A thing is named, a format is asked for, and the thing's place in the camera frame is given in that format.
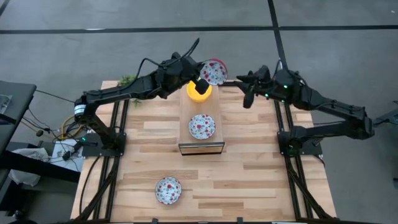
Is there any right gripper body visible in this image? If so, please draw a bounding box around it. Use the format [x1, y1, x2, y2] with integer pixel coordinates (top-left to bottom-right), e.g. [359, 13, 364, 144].
[254, 64, 277, 100]

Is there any yellow cable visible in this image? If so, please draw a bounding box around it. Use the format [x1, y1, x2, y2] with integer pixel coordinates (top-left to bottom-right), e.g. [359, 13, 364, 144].
[60, 114, 85, 141]

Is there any white paper sheet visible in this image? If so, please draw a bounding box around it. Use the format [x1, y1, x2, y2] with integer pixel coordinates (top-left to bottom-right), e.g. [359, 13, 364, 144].
[51, 138, 85, 165]

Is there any black cable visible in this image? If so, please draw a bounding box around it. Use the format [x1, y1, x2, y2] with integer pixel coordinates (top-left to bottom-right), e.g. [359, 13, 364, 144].
[182, 37, 201, 58]

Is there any black desk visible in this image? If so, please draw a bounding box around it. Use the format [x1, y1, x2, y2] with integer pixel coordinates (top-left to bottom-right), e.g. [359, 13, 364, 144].
[0, 81, 37, 156]

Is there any yellow plastic bowl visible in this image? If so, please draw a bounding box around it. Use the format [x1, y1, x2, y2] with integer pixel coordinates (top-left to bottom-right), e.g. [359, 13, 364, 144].
[188, 95, 212, 104]
[186, 80, 213, 101]

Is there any black frame wooden shelf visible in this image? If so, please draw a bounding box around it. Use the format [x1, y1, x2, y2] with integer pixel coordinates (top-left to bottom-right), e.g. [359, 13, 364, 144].
[178, 81, 226, 156]

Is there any white crumpled bag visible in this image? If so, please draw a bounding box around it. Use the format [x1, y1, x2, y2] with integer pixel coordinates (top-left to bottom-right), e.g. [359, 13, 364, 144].
[8, 147, 52, 187]

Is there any black stand leg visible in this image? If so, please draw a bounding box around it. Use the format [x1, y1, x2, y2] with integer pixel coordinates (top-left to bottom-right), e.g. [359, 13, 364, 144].
[373, 99, 398, 126]

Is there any green potted plant white pot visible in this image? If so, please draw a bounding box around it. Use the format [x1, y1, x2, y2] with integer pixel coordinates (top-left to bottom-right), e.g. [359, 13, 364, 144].
[119, 73, 142, 108]

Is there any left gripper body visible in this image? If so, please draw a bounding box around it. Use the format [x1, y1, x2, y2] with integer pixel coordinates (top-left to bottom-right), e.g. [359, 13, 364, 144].
[172, 52, 205, 83]

